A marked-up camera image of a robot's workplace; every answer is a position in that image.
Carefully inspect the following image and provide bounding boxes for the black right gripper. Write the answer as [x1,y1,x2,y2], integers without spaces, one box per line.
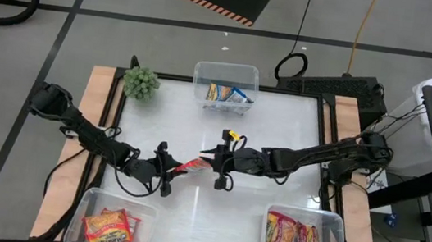
[195,127,277,197]

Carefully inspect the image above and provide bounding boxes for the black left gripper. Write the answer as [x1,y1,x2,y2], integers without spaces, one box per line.
[124,138,192,199]

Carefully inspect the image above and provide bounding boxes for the blue ramen pack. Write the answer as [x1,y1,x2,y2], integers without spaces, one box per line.
[204,82,233,104]
[225,85,256,107]

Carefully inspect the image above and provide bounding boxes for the green artificial plant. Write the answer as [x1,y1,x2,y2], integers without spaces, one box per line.
[121,64,164,104]

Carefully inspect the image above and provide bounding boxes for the white paper sheet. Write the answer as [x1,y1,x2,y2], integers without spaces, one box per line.
[361,167,399,217]

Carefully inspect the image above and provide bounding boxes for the black desk leg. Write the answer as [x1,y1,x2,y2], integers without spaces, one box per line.
[366,162,432,217]

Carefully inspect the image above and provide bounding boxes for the white container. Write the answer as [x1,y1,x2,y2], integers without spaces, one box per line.
[383,71,432,177]

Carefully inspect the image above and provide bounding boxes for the black table frame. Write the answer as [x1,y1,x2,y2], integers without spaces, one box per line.
[38,46,397,242]

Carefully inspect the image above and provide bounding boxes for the black hanging cable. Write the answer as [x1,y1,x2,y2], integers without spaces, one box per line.
[272,0,316,84]

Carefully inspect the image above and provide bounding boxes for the yellow hanging cable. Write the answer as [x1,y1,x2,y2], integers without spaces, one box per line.
[345,0,380,79]

